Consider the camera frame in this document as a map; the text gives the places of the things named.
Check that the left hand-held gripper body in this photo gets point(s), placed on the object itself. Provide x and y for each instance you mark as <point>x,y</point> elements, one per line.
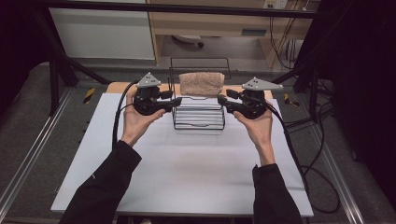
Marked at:
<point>146,101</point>

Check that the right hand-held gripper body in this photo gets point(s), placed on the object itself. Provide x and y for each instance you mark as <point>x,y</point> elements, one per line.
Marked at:
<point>253,105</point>

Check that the beige towel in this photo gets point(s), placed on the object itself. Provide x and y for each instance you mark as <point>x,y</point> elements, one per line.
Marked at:
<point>200,83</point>

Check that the person's right hand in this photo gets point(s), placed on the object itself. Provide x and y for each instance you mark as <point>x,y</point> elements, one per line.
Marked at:
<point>260,129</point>

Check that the person's left hand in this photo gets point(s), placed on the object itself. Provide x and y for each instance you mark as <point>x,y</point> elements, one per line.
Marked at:
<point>135,124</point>

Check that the tan wooden board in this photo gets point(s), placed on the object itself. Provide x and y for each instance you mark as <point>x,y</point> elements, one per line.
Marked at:
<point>116,87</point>

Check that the yellow black tape marker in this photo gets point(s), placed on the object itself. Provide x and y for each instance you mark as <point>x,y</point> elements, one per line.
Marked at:
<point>89,95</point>
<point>289,99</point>

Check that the grey object with black wheel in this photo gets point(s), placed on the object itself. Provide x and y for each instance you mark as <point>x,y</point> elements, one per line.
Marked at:
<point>188,39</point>

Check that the black metal stand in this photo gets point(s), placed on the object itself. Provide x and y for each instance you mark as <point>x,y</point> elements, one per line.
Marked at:
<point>54,84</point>
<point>313,93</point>

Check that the wooden desk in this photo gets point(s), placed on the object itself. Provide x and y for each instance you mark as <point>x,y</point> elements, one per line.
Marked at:
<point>211,23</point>

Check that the white cabinet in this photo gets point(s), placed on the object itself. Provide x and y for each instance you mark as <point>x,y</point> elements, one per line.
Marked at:
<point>102,34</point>

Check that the white power strip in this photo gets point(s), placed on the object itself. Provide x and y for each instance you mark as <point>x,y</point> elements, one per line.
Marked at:
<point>275,3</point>

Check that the black metal frame bar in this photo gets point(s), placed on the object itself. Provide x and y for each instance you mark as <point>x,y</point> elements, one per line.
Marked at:
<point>186,8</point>

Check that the aluminium rail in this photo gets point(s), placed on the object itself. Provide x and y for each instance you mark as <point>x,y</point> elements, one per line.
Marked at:
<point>337,174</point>
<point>34,144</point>

